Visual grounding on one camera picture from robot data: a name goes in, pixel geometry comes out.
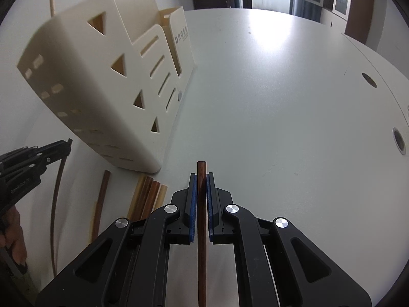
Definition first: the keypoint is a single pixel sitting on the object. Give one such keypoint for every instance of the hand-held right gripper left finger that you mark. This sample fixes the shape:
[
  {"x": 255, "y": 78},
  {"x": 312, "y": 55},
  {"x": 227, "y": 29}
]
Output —
[{"x": 192, "y": 211}]

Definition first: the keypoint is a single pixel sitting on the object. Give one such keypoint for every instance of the person's left hand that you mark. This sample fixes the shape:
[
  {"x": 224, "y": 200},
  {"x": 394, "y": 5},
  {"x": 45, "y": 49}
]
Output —
[{"x": 14, "y": 236}]

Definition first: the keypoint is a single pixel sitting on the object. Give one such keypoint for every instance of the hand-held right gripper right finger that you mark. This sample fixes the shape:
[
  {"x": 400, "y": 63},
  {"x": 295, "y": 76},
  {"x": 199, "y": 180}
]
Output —
[{"x": 210, "y": 211}]

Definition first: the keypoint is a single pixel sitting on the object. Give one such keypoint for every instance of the dark brown wooden chopstick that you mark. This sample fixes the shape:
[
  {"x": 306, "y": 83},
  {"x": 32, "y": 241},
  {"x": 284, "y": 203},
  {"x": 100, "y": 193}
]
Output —
[
  {"x": 144, "y": 198},
  {"x": 101, "y": 204},
  {"x": 152, "y": 198},
  {"x": 201, "y": 171},
  {"x": 55, "y": 217}
]

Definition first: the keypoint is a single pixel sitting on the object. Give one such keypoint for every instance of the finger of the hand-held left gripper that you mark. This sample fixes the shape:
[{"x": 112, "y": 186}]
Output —
[
  {"x": 51, "y": 161},
  {"x": 59, "y": 145}
]

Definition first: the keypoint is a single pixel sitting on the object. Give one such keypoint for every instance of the brown cabinet with glass door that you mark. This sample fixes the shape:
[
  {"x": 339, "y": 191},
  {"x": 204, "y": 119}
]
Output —
[{"x": 359, "y": 6}]

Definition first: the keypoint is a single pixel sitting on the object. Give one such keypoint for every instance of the cream plastic utensil holder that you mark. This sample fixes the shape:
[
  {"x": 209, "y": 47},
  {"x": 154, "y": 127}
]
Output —
[{"x": 80, "y": 86}]

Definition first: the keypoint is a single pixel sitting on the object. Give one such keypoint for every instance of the light wooden chopstick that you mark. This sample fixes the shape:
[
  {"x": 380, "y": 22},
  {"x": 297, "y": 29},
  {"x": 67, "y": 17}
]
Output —
[
  {"x": 135, "y": 198},
  {"x": 161, "y": 196},
  {"x": 52, "y": 6}
]

